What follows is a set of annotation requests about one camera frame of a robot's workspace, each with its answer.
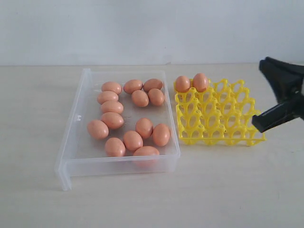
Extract brown egg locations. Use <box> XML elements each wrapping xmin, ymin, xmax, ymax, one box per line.
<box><xmin>97</xmin><ymin>91</ymin><xmax>119</xmax><ymax>105</ymax></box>
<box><xmin>143</xmin><ymin>78</ymin><xmax>162</xmax><ymax>93</ymax></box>
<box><xmin>123</xmin><ymin>79</ymin><xmax>143</xmax><ymax>94</ymax></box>
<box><xmin>135</xmin><ymin>118</ymin><xmax>153</xmax><ymax>139</ymax></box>
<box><xmin>175</xmin><ymin>76</ymin><xmax>190</xmax><ymax>93</ymax></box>
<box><xmin>104</xmin><ymin>137</ymin><xmax>126</xmax><ymax>157</ymax></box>
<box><xmin>131</xmin><ymin>90</ymin><xmax>149</xmax><ymax>107</ymax></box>
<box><xmin>87</xmin><ymin>119</ymin><xmax>109</xmax><ymax>140</ymax></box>
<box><xmin>192</xmin><ymin>73</ymin><xmax>209</xmax><ymax>92</ymax></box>
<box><xmin>152</xmin><ymin>123</ymin><xmax>171</xmax><ymax>146</ymax></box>
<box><xmin>148</xmin><ymin>88</ymin><xmax>164</xmax><ymax>106</ymax></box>
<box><xmin>100</xmin><ymin>100</ymin><xmax>124</xmax><ymax>114</ymax></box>
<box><xmin>101</xmin><ymin>112</ymin><xmax>124</xmax><ymax>129</ymax></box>
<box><xmin>123</xmin><ymin>131</ymin><xmax>143</xmax><ymax>152</ymax></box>
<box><xmin>101</xmin><ymin>81</ymin><xmax>122</xmax><ymax>95</ymax></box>

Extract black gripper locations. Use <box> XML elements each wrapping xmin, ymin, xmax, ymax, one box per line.
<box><xmin>251</xmin><ymin>57</ymin><xmax>304</xmax><ymax>133</ymax></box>

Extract brown egg frontmost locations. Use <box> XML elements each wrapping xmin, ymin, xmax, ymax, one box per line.
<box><xmin>133</xmin><ymin>146</ymin><xmax>160</xmax><ymax>168</ymax></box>

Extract yellow plastic egg tray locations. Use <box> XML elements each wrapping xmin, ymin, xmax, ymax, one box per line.
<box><xmin>175</xmin><ymin>79</ymin><xmax>266</xmax><ymax>146</ymax></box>

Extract clear plastic bin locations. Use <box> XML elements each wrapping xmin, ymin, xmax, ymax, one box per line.
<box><xmin>55</xmin><ymin>68</ymin><xmax>181</xmax><ymax>190</ymax></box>

